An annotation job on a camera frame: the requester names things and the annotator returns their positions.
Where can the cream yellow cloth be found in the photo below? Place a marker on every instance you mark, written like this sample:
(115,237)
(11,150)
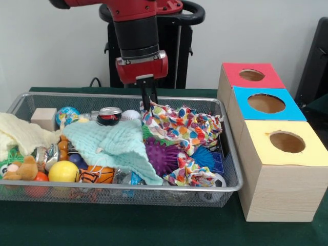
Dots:
(23,133)

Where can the small soccer ball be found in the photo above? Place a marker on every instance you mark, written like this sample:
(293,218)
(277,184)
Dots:
(214,188)

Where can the blue spiky ball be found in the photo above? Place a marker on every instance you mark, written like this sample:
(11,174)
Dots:
(206,158)

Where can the shallow clear mesh bin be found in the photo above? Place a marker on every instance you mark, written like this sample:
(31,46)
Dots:
(233,174)

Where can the dark green table cloth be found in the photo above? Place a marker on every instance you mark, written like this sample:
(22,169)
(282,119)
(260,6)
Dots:
(128,225)

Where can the blue globe ball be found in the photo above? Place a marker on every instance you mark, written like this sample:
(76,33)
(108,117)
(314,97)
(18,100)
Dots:
(68,117)

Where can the wooden cube block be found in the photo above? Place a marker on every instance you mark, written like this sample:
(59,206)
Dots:
(44,119)

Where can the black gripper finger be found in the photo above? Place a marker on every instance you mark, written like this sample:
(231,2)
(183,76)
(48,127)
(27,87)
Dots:
(153,92)
(145,96)

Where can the wooden three-hole box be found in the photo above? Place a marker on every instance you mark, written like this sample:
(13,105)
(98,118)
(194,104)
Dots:
(282,189)

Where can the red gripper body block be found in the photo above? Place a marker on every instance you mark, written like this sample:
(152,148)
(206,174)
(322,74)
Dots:
(142,67)

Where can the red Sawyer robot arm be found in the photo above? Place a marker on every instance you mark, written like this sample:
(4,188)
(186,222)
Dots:
(136,25)

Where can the colourful patterned cloth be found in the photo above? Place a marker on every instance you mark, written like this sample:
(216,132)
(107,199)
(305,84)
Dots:
(184,125)
(192,173)

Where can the brown plush bear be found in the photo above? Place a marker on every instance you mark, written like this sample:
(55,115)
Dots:
(23,169)

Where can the mint green cloth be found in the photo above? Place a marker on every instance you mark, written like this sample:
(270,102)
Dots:
(118,146)

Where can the yellow ball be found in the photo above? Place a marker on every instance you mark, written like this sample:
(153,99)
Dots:
(63,171)

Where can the purple spiky ball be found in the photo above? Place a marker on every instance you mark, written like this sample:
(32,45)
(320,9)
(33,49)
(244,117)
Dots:
(161,156)

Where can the black chair back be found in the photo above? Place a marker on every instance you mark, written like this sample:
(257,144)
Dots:
(315,66)

